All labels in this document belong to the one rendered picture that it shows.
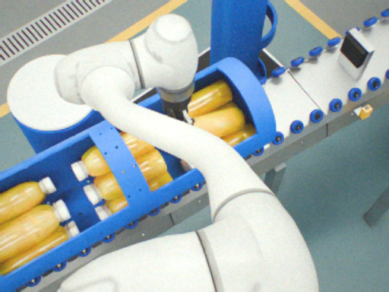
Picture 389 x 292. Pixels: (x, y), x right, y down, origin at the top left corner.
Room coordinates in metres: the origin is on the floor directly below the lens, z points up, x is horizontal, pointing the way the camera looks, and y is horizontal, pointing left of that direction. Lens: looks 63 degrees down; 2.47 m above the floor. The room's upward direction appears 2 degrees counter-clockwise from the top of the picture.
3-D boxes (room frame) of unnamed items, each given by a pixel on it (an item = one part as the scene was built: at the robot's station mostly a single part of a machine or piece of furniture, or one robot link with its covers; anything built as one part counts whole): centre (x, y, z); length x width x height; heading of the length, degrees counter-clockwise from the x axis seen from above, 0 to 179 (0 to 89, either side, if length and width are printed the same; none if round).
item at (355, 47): (1.06, -0.53, 1.00); 0.10 x 0.04 x 0.15; 30
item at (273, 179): (0.86, -0.32, 0.31); 0.06 x 0.06 x 0.63; 30
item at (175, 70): (0.68, 0.04, 1.57); 0.13 x 0.11 x 0.16; 104
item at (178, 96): (0.68, 0.03, 1.46); 0.09 x 0.09 x 0.06
